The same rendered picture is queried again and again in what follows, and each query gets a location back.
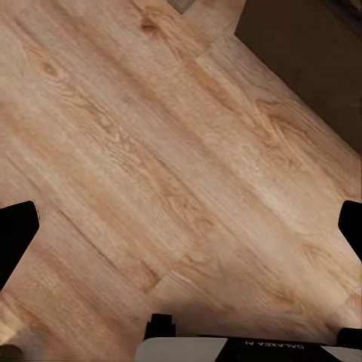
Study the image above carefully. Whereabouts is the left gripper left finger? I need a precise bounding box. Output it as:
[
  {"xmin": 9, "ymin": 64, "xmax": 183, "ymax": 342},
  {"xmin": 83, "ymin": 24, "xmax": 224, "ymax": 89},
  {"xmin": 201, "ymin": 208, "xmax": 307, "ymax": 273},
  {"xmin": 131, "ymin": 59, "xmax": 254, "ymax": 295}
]
[{"xmin": 0, "ymin": 201, "xmax": 39, "ymax": 291}]

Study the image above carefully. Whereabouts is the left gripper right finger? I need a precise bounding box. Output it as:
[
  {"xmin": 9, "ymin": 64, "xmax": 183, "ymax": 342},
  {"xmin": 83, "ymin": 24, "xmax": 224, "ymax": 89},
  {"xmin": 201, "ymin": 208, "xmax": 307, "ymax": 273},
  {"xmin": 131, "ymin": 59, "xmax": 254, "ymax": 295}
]
[{"xmin": 338, "ymin": 200, "xmax": 362, "ymax": 262}]

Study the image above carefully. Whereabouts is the pillar candle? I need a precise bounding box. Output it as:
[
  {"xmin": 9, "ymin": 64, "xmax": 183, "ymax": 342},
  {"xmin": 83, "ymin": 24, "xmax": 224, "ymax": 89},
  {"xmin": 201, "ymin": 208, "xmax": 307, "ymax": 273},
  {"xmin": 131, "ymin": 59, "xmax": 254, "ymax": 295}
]
[{"xmin": 0, "ymin": 345, "xmax": 24, "ymax": 362}]

